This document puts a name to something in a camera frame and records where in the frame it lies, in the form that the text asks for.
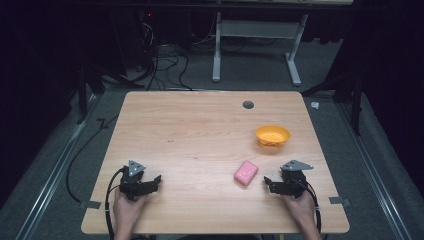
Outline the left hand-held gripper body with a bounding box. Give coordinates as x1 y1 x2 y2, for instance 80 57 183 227
118 159 150 202

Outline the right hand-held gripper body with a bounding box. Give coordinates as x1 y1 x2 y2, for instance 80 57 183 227
279 159 315 200

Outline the person's right hand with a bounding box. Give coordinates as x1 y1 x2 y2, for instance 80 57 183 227
282 190 317 226

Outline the person's left hand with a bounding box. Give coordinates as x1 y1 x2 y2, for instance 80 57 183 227
112 190 151 229

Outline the pink soap bar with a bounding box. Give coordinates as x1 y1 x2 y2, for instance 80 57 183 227
233 160 260 187

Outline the orange soap dish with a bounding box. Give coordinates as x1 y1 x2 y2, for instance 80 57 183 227
255 124 292 149

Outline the grey tape strip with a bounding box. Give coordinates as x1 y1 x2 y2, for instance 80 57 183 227
328 196 352 208
79 199 102 211

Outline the black metal stand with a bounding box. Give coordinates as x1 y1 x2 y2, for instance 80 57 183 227
75 62 146 126
300 73 365 137

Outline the dark computer tower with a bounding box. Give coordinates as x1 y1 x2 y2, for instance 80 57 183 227
132 9 160 69

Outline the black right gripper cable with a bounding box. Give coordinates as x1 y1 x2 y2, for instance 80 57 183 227
305 181 323 234

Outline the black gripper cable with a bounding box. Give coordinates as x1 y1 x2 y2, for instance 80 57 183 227
305 181 323 234
104 167 128 240

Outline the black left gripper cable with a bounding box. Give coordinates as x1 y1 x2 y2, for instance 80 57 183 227
104 167 128 240

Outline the black floor cable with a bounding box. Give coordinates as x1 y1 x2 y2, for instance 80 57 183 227
65 114 120 204

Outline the metal floor rail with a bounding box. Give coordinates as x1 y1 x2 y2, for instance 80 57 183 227
13 96 101 240
334 101 414 240

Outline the tangle of black cables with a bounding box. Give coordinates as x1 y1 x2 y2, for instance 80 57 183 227
133 23 195 92

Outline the white desk frame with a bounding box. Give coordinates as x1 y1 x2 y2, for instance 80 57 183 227
211 0 354 87

